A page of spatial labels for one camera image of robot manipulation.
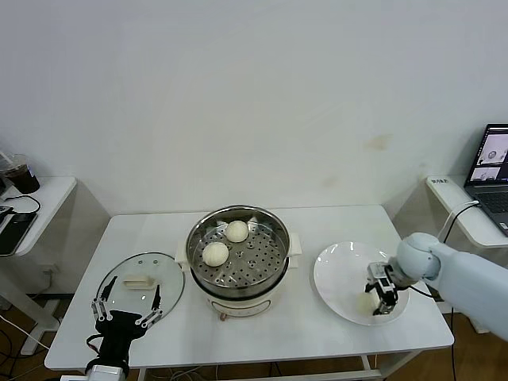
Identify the white wall socket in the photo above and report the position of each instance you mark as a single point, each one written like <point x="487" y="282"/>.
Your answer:
<point x="51" y="271"/>

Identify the perforated steel steamer basket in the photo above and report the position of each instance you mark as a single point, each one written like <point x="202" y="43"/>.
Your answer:
<point x="238" y="293"/>

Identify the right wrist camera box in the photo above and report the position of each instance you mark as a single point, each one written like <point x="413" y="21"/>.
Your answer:
<point x="377" y="270"/>

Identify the white side desk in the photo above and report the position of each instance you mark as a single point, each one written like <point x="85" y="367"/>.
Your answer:
<point x="444" y="198"/>
<point x="51" y="194"/>

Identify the iced coffee plastic cup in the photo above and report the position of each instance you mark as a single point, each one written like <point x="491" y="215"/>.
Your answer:
<point x="24" y="180"/>

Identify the black flat tablet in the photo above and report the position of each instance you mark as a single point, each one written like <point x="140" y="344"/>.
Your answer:
<point x="16" y="234"/>

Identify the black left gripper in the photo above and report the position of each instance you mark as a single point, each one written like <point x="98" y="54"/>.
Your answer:
<point x="117" y="337"/>

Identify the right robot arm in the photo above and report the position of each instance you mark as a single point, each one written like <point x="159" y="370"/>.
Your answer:
<point x="468" y="278"/>

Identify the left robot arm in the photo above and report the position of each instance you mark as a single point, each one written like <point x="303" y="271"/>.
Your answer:
<point x="107" y="374"/>

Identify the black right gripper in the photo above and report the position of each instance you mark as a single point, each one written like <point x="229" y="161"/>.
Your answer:
<point x="389" y="283"/>

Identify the cream electric cooker base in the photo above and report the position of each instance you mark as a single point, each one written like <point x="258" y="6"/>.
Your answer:
<point x="238" y="305"/>

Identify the white round plate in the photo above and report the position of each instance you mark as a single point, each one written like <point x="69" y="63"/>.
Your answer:
<point x="341" y="278"/>

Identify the grey open laptop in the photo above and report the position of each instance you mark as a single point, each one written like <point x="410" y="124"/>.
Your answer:
<point x="492" y="198"/>

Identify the white steamed baozi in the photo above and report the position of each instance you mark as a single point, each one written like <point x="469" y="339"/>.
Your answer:
<point x="363" y="305"/>
<point x="215" y="254"/>
<point x="237" y="231"/>

